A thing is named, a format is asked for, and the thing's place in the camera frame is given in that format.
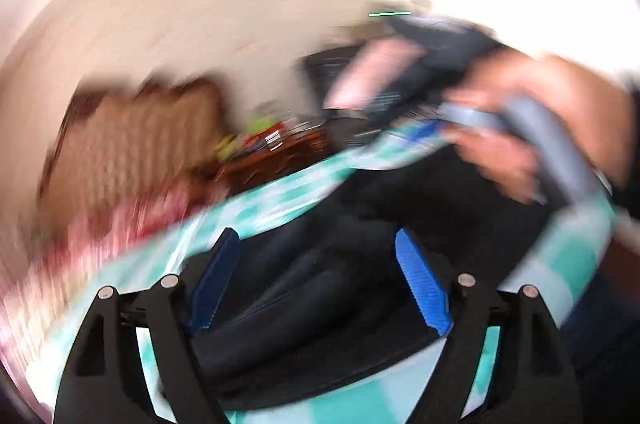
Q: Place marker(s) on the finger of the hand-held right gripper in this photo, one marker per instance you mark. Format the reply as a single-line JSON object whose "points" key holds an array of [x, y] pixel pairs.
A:
{"points": [[425, 133]]}

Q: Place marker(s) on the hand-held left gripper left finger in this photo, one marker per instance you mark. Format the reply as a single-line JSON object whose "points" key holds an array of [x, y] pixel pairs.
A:
{"points": [[215, 284]]}

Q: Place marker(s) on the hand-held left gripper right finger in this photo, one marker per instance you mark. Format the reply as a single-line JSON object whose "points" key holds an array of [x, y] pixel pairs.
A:
{"points": [[420, 284]]}

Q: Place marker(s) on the black pants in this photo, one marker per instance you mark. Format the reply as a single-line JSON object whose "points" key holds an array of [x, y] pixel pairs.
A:
{"points": [[325, 294]]}

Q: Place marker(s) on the person's right hand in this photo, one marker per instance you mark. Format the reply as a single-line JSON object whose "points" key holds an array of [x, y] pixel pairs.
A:
{"points": [[540, 78]]}

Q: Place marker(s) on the large pink floral pillow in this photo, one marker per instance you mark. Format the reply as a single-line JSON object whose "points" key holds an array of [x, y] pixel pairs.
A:
{"points": [[375, 68]]}

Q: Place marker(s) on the black leather armchair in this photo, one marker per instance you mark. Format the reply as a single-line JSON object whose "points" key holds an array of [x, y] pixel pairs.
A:
{"points": [[450, 43]]}

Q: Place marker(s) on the yellow jar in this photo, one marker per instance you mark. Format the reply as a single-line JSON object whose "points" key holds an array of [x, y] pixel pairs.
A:
{"points": [[225, 147]]}

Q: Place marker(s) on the teal white checked cloth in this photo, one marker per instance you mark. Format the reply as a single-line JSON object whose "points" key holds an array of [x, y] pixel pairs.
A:
{"points": [[565, 264]]}

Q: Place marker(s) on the dark wooden nightstand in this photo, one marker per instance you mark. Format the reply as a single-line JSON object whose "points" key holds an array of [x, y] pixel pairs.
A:
{"points": [[280, 158]]}

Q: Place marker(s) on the floral quilt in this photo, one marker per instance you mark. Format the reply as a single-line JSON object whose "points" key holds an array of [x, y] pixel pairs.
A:
{"points": [[75, 254]]}

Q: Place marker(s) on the green cloth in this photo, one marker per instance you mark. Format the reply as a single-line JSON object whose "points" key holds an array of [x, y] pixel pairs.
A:
{"points": [[260, 123]]}

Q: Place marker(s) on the tufted carved wooden headboard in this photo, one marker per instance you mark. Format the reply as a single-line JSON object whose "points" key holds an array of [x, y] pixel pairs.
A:
{"points": [[125, 138]]}

